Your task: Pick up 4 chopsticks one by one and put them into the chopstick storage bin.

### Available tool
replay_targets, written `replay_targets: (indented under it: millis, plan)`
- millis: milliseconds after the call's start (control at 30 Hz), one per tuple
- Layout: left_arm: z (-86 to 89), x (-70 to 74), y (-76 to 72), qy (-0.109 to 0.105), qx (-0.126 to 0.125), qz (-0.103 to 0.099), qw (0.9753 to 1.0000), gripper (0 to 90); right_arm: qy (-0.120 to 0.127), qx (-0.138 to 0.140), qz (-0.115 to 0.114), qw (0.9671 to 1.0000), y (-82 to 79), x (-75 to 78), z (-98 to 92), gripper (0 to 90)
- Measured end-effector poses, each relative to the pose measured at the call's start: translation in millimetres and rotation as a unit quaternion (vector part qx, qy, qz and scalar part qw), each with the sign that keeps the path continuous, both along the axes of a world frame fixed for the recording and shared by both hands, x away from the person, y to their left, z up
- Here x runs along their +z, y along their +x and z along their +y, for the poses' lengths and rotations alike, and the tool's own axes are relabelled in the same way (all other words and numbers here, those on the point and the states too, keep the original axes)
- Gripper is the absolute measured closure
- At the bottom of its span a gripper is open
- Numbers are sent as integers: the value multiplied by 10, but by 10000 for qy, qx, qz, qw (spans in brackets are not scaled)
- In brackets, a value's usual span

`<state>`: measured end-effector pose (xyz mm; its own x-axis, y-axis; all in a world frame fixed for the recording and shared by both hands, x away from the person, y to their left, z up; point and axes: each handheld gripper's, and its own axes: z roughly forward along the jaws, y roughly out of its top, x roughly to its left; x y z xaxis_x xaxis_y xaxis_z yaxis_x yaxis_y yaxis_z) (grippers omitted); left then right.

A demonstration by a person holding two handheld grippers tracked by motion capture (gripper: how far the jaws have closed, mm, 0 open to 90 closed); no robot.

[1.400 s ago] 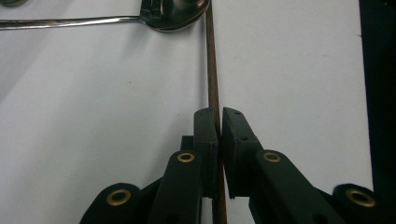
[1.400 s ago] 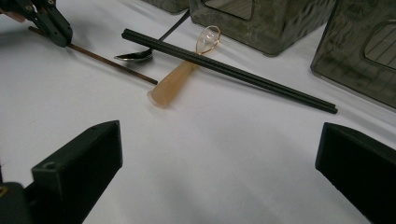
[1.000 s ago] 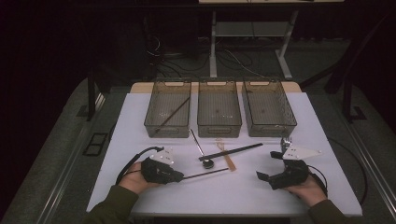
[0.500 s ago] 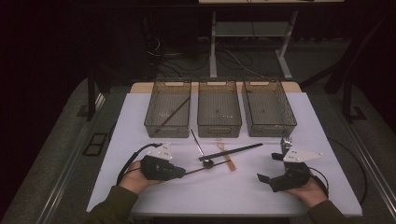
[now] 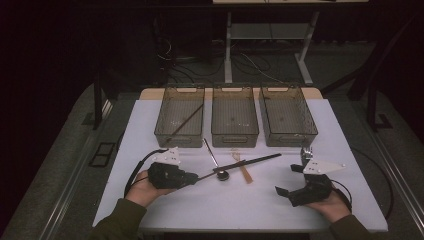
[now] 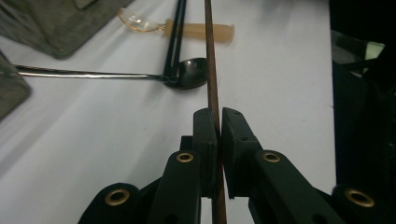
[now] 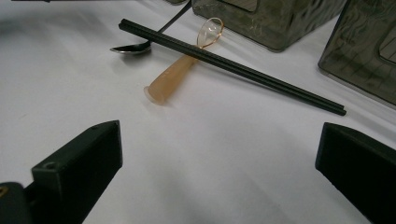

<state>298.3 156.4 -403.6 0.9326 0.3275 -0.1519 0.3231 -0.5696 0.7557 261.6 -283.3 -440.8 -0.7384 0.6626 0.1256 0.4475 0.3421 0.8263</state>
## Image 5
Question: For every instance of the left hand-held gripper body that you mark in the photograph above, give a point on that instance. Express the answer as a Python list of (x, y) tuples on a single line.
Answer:
[(166, 176)]

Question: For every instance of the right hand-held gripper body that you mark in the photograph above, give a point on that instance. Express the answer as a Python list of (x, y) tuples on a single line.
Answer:
[(313, 190)]

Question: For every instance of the metal spoon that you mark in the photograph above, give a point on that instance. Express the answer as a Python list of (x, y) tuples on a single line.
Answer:
[(222, 175)]

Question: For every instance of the black chopstick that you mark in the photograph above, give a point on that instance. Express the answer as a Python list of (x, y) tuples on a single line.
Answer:
[(263, 158)]

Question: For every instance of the grey translucent plastic bin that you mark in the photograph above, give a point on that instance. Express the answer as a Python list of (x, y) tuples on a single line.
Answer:
[(286, 111), (186, 100), (233, 111)]

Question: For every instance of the person's right hand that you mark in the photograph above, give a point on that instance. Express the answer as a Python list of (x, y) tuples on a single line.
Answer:
[(331, 208)]

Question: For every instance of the person's left hand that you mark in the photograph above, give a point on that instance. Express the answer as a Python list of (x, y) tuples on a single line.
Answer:
[(143, 191)]

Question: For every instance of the black metal stand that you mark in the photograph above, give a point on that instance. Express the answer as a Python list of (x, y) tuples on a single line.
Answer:
[(371, 106), (97, 106)]

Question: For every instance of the metal floor rail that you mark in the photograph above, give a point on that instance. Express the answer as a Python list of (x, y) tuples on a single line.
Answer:
[(400, 181), (68, 193)]

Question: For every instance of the white metal frame desk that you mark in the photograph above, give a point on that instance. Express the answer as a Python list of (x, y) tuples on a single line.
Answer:
[(227, 50)]

